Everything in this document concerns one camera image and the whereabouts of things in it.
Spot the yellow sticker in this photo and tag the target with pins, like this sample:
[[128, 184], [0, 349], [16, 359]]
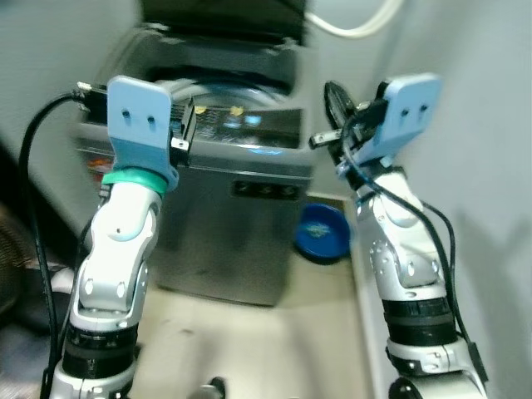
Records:
[[235, 109], [199, 107]]

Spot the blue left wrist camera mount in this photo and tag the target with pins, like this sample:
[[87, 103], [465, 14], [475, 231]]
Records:
[[137, 125]]

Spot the grey top-load washing machine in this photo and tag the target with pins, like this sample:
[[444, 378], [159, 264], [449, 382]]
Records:
[[224, 241]]

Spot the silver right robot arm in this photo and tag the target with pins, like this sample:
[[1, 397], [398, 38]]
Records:
[[403, 266]]

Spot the black robot foot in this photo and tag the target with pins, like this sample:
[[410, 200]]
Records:
[[214, 389]]

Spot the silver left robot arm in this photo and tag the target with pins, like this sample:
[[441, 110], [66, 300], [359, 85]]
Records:
[[112, 274]]

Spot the dark round mesh object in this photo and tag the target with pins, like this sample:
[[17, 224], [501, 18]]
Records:
[[12, 258]]

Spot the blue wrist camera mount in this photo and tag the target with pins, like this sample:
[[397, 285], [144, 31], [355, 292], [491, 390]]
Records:
[[137, 125], [407, 112]]

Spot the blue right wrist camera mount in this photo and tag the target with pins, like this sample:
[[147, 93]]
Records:
[[407, 112]]

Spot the blue plastic basin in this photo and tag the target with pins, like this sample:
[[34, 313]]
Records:
[[324, 233]]

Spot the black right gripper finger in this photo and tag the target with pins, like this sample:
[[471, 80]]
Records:
[[339, 104]]

